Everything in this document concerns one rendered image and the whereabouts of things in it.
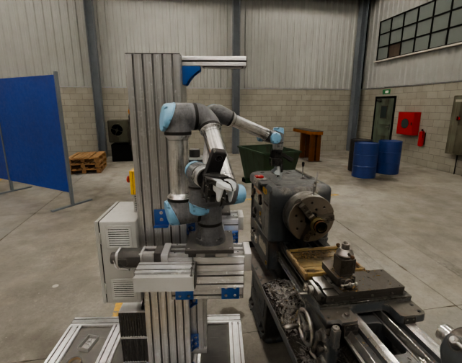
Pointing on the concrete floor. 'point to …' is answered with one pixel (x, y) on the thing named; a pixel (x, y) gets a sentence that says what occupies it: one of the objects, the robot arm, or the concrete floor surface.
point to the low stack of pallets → (88, 161)
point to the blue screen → (29, 134)
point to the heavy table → (313, 138)
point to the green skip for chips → (254, 155)
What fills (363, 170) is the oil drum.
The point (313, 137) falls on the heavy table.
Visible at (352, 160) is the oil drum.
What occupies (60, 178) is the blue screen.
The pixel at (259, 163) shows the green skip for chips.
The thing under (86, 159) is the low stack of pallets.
